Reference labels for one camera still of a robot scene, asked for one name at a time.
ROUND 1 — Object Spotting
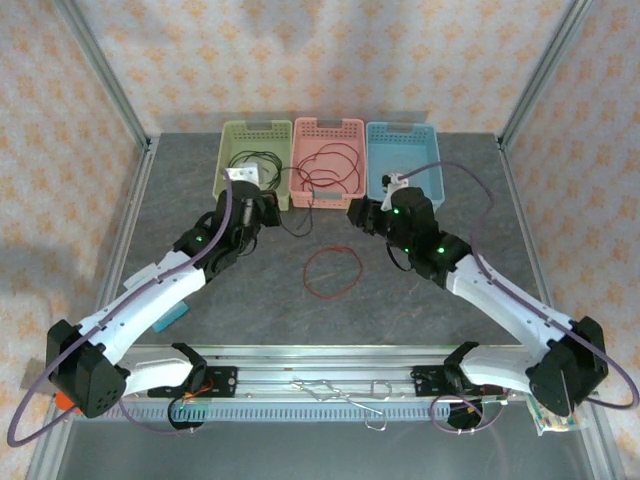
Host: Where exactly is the aluminium extrusion beam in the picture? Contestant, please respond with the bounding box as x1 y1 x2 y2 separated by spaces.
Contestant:
119 342 531 362
57 362 599 402

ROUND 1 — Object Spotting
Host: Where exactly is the thin black cable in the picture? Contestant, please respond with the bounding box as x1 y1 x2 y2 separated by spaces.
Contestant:
228 148 281 172
277 167 318 238
234 152 285 183

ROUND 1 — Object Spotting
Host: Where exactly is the blue perforated plastic basket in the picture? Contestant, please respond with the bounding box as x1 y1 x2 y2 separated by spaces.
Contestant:
365 121 446 212

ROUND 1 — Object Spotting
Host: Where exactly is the metal wire clip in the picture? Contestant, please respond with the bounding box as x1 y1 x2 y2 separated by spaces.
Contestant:
370 380 408 400

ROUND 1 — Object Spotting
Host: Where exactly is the blue and white packet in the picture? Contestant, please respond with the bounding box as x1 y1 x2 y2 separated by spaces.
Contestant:
151 299 192 333

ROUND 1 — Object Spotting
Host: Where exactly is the green perforated plastic basket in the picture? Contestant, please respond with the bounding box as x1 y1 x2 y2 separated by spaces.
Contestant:
213 119 294 212

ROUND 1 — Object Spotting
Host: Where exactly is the grey slotted cable duct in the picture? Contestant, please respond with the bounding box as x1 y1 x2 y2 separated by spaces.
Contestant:
117 401 452 424

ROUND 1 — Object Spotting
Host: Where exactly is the grey tape patch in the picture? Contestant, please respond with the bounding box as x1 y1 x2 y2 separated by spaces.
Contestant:
20 358 52 394

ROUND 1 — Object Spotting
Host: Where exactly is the bent metal wire hook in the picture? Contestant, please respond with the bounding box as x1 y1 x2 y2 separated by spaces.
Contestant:
291 379 354 402

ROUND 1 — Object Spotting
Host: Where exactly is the thin bent metal wire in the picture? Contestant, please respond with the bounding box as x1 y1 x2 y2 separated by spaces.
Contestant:
344 397 388 432

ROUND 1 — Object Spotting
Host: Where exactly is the pink perforated plastic basket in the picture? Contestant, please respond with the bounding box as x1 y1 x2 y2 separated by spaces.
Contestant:
289 117 368 210

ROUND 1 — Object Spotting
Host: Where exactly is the orange plastic object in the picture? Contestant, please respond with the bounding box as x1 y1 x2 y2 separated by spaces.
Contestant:
54 392 84 414

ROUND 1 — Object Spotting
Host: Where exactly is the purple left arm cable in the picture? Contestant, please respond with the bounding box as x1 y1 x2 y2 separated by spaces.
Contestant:
6 179 235 449

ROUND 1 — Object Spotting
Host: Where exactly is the aluminium side frame rail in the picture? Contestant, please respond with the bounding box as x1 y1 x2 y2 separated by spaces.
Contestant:
79 134 161 361
494 134 572 361

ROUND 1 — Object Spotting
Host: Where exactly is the aluminium frame post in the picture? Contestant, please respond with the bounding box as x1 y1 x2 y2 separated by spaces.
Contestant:
52 0 154 151
497 0 594 151

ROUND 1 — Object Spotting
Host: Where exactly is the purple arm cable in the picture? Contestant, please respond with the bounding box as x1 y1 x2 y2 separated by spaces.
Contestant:
6 179 235 449
397 161 640 435

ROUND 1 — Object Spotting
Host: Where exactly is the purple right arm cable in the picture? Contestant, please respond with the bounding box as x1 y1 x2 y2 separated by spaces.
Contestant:
397 161 640 435

